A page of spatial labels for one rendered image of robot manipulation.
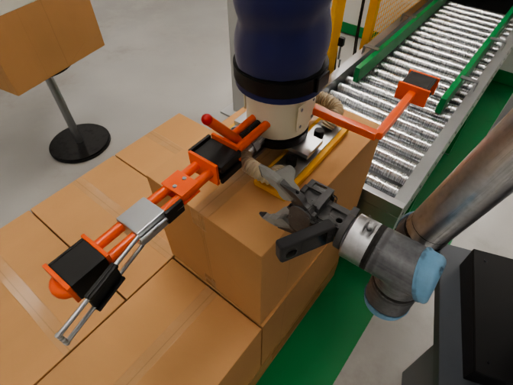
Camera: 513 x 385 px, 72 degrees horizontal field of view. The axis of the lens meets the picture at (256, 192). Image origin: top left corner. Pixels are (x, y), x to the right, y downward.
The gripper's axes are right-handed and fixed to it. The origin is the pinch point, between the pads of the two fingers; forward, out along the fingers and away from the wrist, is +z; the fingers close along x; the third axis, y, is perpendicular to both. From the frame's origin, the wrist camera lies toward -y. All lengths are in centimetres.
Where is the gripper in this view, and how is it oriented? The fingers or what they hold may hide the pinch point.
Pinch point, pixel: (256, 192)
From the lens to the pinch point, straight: 73.8
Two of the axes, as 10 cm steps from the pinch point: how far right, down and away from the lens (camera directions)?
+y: 6.0, -6.0, 5.2
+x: -0.1, -6.6, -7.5
